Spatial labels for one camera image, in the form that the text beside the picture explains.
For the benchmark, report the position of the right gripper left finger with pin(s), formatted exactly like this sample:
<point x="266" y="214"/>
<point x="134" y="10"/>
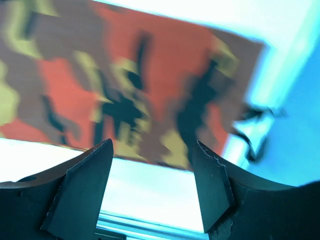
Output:
<point x="60" y="203"/>

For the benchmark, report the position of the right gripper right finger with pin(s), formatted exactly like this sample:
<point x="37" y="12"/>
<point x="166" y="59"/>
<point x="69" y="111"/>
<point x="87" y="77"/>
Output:
<point x="238" y="205"/>

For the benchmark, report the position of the orange camouflage trousers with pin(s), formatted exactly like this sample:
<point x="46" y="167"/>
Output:
<point x="76" y="72"/>

